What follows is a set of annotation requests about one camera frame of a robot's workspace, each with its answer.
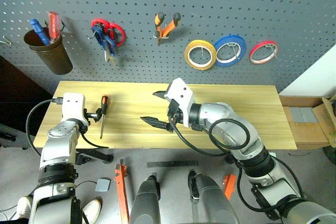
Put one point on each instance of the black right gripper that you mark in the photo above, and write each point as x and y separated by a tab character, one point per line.
173	111

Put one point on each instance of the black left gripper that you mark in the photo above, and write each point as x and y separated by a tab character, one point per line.
87	116

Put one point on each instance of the yellow tape roll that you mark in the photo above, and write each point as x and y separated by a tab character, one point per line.
186	55

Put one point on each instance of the orange black pliers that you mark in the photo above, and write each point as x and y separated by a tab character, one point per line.
158	22

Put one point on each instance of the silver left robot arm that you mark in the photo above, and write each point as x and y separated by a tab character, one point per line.
60	140

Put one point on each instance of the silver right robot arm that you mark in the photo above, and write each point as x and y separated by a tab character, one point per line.
225	119

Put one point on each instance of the blue tape roll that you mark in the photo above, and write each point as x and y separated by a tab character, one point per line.
228	37

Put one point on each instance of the red tape roll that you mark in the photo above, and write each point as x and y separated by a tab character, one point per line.
263	43

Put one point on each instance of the orange black screwdriver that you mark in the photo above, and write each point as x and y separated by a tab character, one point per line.
105	103

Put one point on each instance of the black table foot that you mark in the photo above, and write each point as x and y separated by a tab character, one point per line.
102	158

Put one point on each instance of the black flat strip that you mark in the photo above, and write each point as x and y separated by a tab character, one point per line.
170	164

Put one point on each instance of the grey foot pedal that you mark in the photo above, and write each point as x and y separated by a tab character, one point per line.
103	185

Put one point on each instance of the silver double prong hook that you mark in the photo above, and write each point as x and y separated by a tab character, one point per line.
202	52

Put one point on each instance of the long orange bar clamp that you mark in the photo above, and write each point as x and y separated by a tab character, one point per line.
121	190

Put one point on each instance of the silver peg hook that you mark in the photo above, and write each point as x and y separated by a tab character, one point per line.
236	51
273	51
90	36

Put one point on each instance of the grey rounded leg shell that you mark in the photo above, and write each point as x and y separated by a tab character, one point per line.
215	203
145	203

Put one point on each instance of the white shoe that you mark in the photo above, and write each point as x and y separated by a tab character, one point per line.
92	211
24	207

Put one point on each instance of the black cup hook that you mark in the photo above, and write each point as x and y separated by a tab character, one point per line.
63	26

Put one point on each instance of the short orange clamp tool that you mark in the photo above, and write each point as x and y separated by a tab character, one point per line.
230	185

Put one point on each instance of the brown cardboard box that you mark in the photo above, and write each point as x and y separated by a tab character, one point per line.
304	132

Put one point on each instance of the black round object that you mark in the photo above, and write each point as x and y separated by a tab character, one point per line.
330	154

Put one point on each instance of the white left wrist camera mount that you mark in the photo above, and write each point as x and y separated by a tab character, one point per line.
73	108

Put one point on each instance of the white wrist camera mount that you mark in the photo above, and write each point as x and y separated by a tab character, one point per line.
181	93
73	108

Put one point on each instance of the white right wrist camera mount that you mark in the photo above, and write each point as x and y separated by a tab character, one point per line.
181	93

